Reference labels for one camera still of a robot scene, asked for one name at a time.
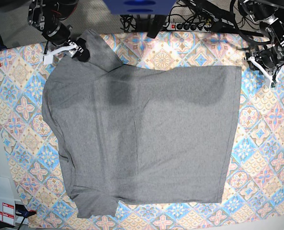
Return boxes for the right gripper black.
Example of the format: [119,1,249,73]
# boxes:
[42,22,90,62]

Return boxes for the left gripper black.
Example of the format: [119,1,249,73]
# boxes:
[255,49,284,72]

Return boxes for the grey T-shirt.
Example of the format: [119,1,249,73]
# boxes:
[42,30,241,219]

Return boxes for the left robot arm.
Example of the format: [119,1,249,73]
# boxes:
[238,0,284,73]

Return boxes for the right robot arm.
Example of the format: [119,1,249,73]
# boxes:
[28,0,90,65]

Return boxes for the white power strip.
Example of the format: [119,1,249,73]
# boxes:
[166,23,210,32]

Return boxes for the patterned tile tablecloth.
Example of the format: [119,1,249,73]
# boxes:
[0,32,284,230]

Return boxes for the blue orange clamp bottom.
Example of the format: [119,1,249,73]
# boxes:
[15,206,36,218]

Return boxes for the white label sheet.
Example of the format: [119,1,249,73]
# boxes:
[0,197,15,226]

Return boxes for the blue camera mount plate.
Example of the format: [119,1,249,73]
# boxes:
[103,0,176,15]

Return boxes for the black vertical post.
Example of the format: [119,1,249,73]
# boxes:
[147,15,167,39]

